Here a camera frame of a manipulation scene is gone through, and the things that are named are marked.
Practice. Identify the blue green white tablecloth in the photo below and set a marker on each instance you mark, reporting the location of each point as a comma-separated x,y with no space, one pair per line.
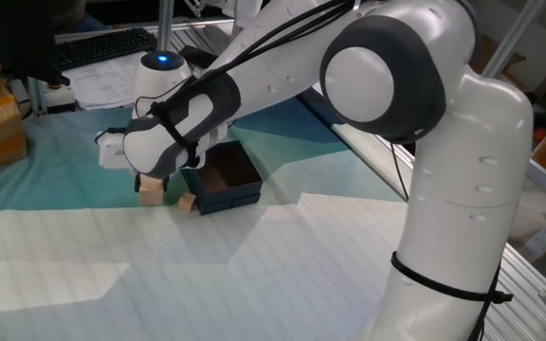
112,265

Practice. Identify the black computer keyboard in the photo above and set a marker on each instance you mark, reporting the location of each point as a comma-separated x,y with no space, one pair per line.
102,47

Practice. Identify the aluminium table edge rail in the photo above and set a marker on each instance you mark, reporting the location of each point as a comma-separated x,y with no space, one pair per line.
372,142

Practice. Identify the dark blue gift box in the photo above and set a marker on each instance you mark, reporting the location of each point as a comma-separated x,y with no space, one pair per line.
228,189

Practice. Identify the upright aluminium frame post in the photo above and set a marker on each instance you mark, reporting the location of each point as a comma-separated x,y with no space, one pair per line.
165,26

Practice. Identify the large wooden cube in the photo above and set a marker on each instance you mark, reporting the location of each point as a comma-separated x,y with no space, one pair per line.
151,191

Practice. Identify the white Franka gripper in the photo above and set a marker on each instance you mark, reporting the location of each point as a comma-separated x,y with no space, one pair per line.
111,150

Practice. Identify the white emergency stop box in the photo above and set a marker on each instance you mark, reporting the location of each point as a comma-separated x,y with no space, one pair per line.
60,97

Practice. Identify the stack of printed papers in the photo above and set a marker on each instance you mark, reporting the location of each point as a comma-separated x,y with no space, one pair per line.
102,83

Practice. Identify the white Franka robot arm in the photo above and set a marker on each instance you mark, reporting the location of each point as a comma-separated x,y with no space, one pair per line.
458,189

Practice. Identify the small wooden cube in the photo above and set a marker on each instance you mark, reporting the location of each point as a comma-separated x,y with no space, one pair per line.
187,202

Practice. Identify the black computer monitor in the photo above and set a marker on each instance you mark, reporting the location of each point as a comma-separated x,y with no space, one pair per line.
12,33

